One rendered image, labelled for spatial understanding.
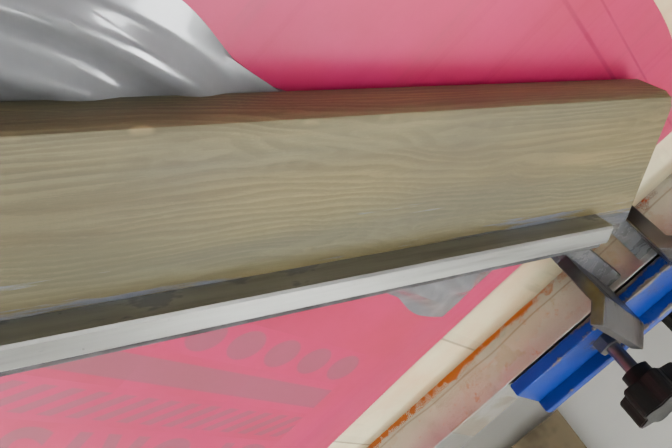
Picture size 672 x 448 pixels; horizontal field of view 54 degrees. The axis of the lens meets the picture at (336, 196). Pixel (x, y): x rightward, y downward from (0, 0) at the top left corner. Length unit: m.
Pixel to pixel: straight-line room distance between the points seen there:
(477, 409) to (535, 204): 0.22
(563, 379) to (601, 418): 1.78
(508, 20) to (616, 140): 0.09
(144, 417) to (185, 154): 0.20
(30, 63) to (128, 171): 0.04
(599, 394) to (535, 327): 1.81
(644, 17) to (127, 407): 0.33
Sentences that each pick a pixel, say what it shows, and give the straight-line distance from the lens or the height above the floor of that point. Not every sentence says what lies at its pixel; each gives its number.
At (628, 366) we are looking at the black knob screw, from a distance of 0.50.
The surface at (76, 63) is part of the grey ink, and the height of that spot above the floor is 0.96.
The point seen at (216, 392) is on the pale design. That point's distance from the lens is 0.40.
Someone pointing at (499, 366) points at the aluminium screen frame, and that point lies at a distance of 0.51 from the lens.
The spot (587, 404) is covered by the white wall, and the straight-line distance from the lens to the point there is 2.32.
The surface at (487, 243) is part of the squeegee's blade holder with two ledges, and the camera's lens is 0.31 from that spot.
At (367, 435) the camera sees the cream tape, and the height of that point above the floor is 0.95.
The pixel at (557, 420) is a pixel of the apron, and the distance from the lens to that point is 2.30.
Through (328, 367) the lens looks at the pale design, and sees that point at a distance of 0.43.
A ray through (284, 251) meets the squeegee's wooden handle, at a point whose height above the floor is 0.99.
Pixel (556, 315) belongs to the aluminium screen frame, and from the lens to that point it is 0.50.
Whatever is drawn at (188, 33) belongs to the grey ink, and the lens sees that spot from 0.23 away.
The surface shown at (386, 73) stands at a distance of 0.28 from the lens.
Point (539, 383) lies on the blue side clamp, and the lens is 0.51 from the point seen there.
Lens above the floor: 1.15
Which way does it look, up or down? 40 degrees down
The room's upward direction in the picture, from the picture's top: 145 degrees clockwise
